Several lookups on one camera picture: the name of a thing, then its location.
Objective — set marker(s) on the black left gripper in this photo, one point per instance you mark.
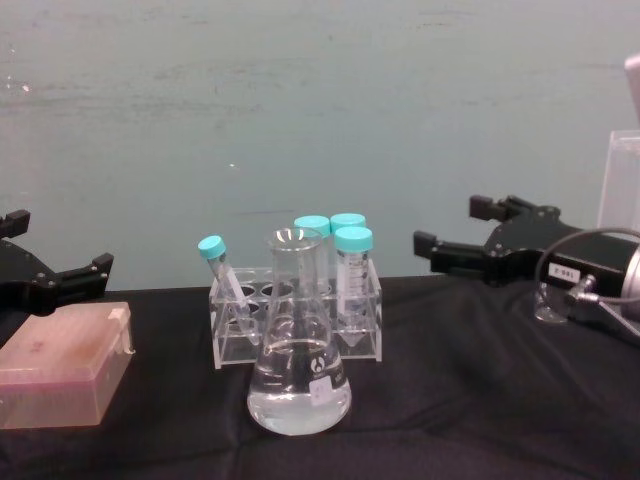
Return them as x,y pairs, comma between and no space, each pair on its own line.
20,280

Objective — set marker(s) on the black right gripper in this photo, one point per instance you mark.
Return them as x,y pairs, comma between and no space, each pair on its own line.
540,250

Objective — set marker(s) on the right robot arm silver joint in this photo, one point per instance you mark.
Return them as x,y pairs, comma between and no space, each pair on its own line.
633,282

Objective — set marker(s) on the pink pipette tip box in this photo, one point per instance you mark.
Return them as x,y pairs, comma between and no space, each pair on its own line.
55,360

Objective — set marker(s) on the small clear glass vessel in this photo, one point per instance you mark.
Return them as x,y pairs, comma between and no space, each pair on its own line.
549,312

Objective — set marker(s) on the centrifuge tube with teal cap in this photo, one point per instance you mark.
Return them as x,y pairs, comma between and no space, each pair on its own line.
312,225
352,280
348,221

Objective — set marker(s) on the clear plastic case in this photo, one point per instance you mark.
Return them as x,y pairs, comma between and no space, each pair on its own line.
622,185

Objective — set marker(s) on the clear acrylic tube rack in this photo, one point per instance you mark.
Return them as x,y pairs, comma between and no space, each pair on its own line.
360,345

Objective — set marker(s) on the black table cloth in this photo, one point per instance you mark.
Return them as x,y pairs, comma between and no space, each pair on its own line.
475,400

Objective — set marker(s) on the slim tube with teal cap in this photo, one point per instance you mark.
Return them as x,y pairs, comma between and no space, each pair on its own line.
222,272

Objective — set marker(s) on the clear glass conical flask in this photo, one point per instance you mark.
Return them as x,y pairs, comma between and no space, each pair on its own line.
299,380

